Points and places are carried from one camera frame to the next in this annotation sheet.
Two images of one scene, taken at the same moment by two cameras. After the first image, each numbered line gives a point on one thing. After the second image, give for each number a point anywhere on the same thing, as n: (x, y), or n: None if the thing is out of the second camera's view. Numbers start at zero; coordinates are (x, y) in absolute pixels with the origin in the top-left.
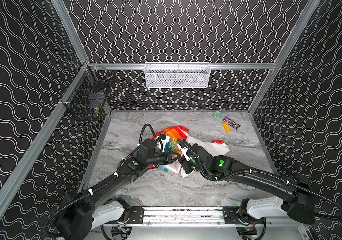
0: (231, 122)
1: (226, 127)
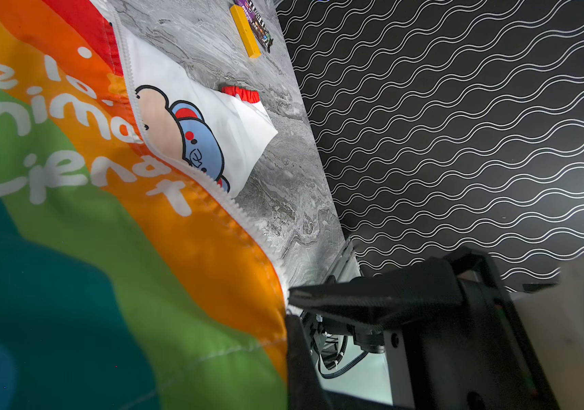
0: (264, 37)
1: (246, 32)
